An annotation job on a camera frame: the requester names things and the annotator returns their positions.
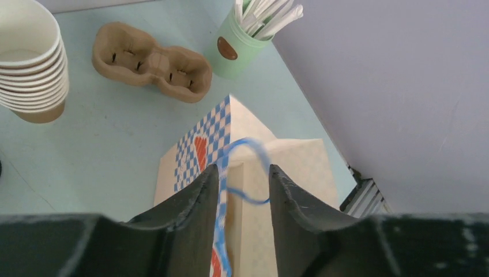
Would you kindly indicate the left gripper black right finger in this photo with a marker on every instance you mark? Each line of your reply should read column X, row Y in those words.
column 312, row 238

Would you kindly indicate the green straw holder cup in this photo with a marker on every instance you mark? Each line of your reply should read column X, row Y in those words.
column 231, row 49

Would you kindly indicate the stack of brown paper cups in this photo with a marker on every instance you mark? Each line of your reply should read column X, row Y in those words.
column 34, row 66

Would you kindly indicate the paper takeout bag blue handles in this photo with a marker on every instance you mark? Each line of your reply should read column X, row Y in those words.
column 234, row 139

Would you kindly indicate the bundle of white wrapped straws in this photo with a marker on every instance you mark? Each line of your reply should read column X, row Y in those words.
column 262, row 19

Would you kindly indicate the brown pulp cup carrier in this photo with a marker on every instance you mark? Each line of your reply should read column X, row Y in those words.
column 129, row 55

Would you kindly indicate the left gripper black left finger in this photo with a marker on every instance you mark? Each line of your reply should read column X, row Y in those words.
column 174, row 238

